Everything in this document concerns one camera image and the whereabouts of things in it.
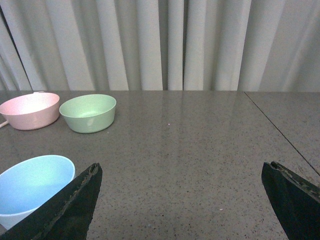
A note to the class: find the green bowl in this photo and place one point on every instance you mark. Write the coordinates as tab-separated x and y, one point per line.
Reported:
89	113

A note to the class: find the white pleated curtain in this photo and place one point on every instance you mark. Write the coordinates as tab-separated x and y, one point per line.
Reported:
223	45

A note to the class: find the light blue bowl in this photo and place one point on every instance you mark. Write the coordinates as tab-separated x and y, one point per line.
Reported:
29	184

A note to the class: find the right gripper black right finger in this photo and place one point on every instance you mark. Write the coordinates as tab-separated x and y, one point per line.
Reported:
295	201

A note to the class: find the pink bowl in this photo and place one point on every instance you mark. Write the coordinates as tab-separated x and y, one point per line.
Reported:
31	111

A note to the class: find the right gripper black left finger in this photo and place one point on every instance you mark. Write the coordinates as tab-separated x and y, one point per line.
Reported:
65	216

